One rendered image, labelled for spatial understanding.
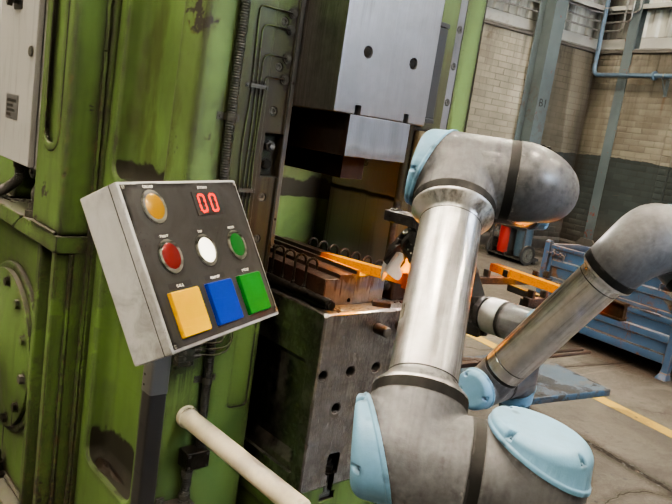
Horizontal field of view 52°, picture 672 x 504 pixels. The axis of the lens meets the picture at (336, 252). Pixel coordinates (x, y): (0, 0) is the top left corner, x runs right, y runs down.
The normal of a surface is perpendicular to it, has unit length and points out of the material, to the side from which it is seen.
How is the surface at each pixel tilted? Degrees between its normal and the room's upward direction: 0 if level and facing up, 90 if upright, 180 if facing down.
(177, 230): 60
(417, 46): 90
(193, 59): 89
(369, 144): 90
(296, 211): 90
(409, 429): 47
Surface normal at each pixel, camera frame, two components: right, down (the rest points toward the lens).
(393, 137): 0.65, 0.23
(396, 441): -0.05, -0.46
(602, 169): -0.86, -0.04
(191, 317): 0.86, -0.31
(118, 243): -0.40, 0.11
